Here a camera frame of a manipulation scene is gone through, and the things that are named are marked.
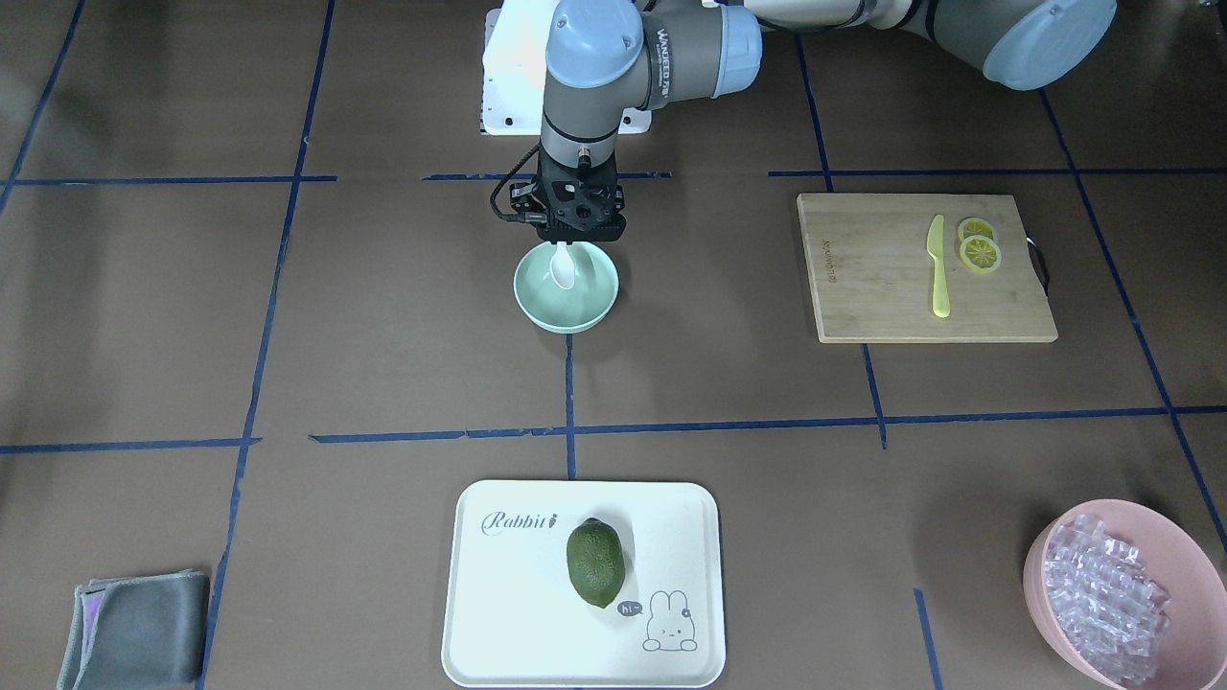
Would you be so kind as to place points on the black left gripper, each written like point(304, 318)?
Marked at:
point(522, 199)

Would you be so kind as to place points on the white plastic spoon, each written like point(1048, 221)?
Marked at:
point(562, 267)

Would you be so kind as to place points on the light green bowl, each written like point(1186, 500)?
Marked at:
point(566, 311)

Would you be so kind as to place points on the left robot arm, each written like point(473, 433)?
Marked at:
point(602, 58)

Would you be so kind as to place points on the pink bowl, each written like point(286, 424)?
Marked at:
point(1194, 654)

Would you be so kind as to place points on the bamboo cutting board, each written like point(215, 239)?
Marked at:
point(870, 276)

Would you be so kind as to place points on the green avocado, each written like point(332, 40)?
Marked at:
point(596, 565)

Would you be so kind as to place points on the yellow plastic knife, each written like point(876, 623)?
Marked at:
point(935, 248)

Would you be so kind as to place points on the lower lemon slice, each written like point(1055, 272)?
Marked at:
point(980, 254)

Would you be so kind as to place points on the cream rabbit tray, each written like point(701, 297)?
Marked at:
point(514, 620)

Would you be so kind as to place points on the grey folded cloth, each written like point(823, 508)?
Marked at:
point(139, 632)

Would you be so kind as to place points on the clear ice cubes pile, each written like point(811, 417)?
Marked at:
point(1104, 600)

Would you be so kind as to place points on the white camera pole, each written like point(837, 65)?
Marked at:
point(514, 68)

